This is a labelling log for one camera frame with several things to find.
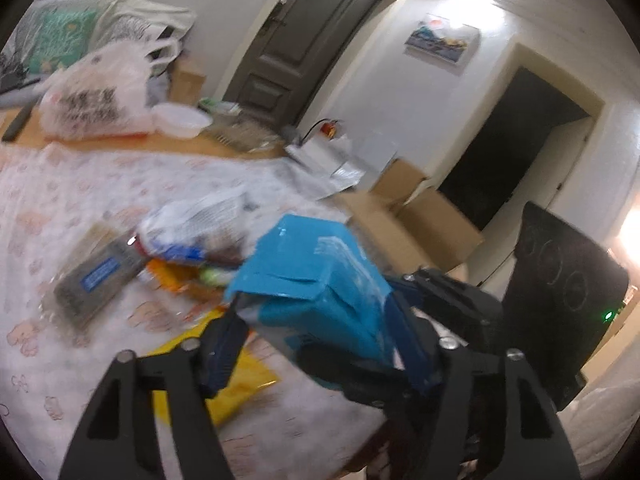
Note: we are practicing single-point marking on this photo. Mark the small cardboard box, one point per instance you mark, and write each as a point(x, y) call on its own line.
point(186, 81)

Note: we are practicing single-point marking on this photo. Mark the green patterned cushion bag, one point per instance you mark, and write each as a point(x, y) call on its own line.
point(55, 34)

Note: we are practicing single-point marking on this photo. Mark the dark wooden door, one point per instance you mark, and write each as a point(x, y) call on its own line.
point(291, 55)

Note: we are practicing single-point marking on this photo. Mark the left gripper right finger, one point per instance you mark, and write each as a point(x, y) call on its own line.
point(457, 405)

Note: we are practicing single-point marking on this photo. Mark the white printed snack bag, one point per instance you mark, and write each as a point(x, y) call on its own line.
point(211, 229)

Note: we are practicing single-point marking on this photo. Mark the blue snack bag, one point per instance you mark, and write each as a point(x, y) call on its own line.
point(310, 282)

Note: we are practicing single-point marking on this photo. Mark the black remote control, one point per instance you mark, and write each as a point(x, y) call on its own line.
point(18, 123)

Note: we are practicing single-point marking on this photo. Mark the grey seaweed snack packet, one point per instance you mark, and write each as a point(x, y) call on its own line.
point(99, 266)

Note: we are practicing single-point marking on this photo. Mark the orange duck neck packet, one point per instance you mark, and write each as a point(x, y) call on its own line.
point(203, 284)

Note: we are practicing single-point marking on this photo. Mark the white plastic bowl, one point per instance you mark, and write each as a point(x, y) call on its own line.
point(179, 121)

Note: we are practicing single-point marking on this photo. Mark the landscape wall picture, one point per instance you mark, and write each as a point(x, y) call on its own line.
point(449, 41)

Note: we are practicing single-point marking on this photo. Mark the white plastic shopping bag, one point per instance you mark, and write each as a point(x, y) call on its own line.
point(104, 94)

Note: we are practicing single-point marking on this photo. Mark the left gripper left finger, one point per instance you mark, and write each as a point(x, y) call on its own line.
point(116, 437)

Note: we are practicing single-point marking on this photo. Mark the clear plastic tray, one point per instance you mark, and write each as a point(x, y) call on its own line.
point(242, 134)

